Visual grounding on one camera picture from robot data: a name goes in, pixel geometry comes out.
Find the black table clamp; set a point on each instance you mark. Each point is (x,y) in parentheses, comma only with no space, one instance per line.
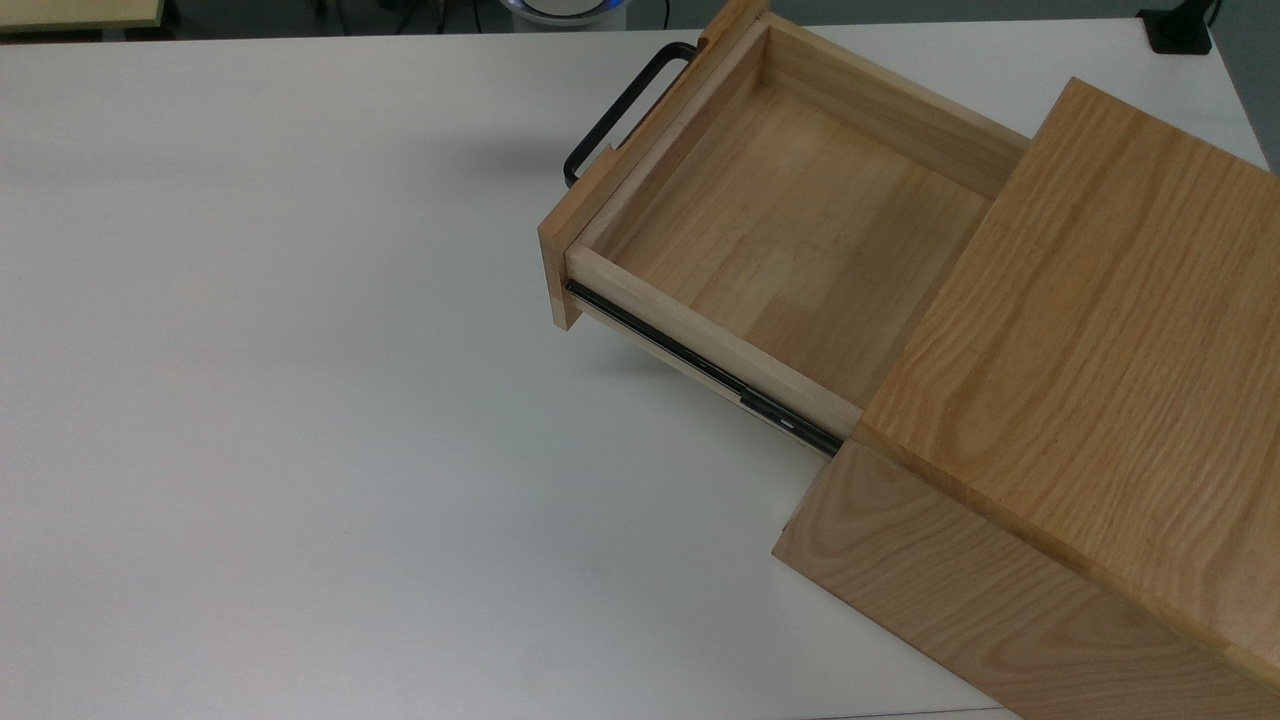
(1180,35)

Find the light wooden cabinet box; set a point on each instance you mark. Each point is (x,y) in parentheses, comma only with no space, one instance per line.
(1100,350)

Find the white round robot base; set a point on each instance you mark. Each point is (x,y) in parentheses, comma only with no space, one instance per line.
(560,10)

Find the yellowish side table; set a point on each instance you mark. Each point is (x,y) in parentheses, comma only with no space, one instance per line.
(70,12)

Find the light wooden drawer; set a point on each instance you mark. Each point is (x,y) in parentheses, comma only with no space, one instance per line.
(800,220)

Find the black metal drawer slide rail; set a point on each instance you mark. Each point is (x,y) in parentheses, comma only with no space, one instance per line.
(800,430)

